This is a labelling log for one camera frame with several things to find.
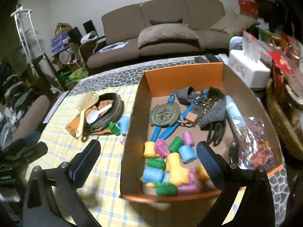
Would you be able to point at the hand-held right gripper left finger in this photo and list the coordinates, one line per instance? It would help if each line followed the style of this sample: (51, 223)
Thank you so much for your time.
(87, 160)

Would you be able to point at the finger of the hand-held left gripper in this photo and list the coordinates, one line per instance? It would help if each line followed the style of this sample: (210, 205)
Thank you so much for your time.
(37, 151)

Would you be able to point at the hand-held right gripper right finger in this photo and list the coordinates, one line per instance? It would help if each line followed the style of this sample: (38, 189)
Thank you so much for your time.
(209, 163)

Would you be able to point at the pile of colourful hair rollers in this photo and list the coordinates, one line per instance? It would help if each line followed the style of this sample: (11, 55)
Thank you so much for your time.
(175, 167)

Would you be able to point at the brown leather tag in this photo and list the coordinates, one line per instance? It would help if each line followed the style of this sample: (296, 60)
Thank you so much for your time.
(190, 118)

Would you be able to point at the orange cardboard box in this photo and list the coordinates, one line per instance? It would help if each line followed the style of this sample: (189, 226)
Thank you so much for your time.
(129, 134)

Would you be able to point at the blue plastic tongs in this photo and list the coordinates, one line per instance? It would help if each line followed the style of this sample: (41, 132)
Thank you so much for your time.
(168, 132)

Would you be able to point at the blue plastic stick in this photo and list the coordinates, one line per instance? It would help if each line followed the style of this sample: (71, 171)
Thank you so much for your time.
(158, 131)

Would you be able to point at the round dark coaster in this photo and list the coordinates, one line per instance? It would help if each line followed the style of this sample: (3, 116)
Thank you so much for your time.
(164, 114)

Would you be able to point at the stone-pattern covered desktop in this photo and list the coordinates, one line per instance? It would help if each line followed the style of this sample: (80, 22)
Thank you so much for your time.
(118, 78)

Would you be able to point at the yellow checked tablecloth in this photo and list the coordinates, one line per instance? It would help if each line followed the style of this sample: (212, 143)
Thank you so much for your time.
(111, 160)

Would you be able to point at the black hair claw clip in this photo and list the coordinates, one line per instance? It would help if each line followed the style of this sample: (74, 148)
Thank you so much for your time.
(214, 134)

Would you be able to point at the brown padded chair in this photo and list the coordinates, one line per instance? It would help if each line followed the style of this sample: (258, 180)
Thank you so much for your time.
(30, 115)

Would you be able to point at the pink hair roller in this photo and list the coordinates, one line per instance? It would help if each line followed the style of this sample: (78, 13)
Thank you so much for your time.
(123, 141)

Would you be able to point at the green hair roller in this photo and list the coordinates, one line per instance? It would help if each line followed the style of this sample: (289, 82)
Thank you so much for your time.
(114, 128)

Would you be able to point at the white plastic scoop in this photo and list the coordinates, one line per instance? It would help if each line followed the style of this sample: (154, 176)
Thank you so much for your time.
(91, 118)

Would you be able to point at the bag of colourful rubber bands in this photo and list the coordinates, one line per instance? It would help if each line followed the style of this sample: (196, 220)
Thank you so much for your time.
(253, 146)

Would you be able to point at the coiled dark textured belt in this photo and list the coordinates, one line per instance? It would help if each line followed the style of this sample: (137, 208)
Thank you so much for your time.
(111, 119)

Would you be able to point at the grey felt cloth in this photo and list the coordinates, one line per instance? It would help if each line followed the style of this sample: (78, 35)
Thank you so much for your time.
(216, 113)

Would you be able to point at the blue hair roller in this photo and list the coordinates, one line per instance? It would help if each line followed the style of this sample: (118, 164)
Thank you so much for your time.
(124, 124)

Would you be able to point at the white tube bottle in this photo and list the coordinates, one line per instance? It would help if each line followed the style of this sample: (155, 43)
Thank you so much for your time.
(233, 113)

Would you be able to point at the beige wooden hairbrush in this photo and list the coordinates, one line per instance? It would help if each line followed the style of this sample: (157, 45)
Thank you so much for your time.
(88, 99)

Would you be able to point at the hanging clothes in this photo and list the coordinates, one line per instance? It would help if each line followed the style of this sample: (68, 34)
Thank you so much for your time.
(14, 92)

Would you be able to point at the wicker basket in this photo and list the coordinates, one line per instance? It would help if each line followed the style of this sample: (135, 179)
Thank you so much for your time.
(284, 127)

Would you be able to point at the green bag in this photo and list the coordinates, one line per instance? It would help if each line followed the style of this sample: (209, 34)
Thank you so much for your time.
(77, 75)

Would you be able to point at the white tissue box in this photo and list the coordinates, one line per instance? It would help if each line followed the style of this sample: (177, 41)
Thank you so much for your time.
(251, 73)

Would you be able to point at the black keypad remote control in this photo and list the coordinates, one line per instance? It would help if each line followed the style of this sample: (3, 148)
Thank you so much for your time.
(211, 58)

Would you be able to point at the white remote control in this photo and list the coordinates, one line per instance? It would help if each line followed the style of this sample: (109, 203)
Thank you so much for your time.
(223, 58)

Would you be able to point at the stack of blue boxes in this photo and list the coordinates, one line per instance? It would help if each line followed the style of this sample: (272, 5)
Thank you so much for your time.
(59, 42)

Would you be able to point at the papers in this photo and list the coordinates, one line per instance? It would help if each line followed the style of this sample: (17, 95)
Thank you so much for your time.
(113, 46)

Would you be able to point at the pastel round container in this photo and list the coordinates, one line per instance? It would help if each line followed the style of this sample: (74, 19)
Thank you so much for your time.
(235, 43)

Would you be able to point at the black box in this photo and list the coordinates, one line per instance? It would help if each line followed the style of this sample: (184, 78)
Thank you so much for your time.
(75, 34)

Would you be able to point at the white headset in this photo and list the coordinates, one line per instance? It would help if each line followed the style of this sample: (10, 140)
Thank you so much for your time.
(87, 37)

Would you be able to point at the red packets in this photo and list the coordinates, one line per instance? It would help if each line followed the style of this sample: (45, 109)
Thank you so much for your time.
(283, 62)

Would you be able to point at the clear red-print plastic bag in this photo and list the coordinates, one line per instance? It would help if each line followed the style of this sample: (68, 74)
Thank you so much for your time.
(248, 36)

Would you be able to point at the large brown cushion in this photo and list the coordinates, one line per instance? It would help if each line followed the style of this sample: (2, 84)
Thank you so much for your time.
(165, 36)

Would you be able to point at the black panel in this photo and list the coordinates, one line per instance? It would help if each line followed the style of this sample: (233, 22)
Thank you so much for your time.
(88, 26)

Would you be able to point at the white metal rack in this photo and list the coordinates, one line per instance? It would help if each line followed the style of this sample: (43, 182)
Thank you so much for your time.
(21, 11)

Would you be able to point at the beige cushion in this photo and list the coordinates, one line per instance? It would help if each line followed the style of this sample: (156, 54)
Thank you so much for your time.
(234, 23)

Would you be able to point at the brown sofa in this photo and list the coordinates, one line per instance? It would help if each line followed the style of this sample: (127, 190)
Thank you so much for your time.
(123, 21)

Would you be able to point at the red boxes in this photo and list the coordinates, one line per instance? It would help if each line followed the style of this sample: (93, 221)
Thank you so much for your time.
(247, 7)

